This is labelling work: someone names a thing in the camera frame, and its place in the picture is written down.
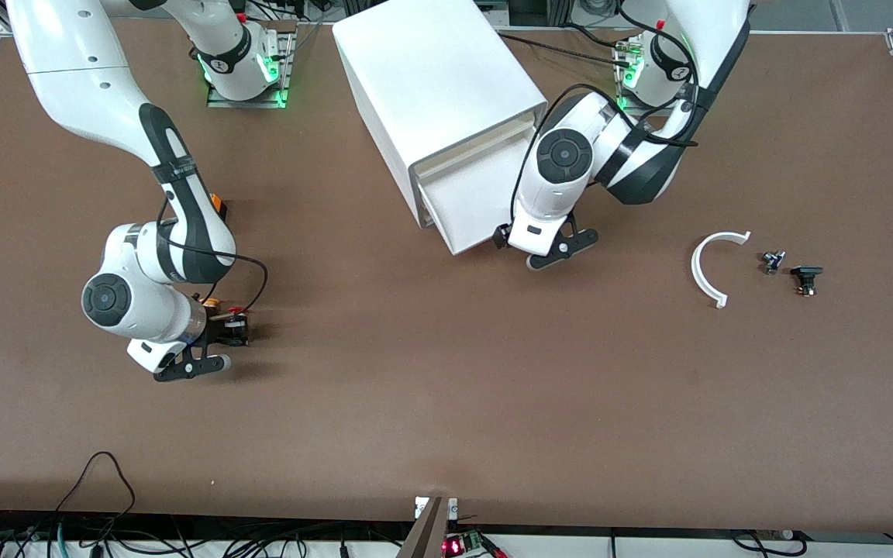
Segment circuit board with red LED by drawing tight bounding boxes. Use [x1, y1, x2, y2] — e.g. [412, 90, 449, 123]
[443, 529, 509, 558]

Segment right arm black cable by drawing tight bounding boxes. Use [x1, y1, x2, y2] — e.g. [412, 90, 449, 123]
[155, 197, 270, 312]

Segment black switch component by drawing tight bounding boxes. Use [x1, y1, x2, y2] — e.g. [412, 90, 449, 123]
[791, 265, 825, 298]

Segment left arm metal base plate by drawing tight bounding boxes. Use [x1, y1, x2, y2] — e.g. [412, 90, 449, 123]
[614, 35, 699, 119]

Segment small white metal bracket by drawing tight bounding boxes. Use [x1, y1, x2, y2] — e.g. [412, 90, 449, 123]
[414, 496, 459, 520]

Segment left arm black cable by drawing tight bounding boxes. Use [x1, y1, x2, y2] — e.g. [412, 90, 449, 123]
[508, 0, 701, 224]

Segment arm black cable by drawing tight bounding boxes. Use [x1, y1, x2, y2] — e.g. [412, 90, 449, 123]
[508, 0, 701, 224]
[155, 197, 270, 312]

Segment black cable across table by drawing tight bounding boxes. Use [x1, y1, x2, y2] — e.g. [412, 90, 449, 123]
[497, 31, 629, 69]

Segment thin black looped cable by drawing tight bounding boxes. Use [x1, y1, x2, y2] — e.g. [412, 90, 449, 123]
[55, 451, 137, 536]

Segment white curved plastic ring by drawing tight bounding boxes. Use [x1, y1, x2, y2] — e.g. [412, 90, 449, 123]
[691, 230, 752, 309]

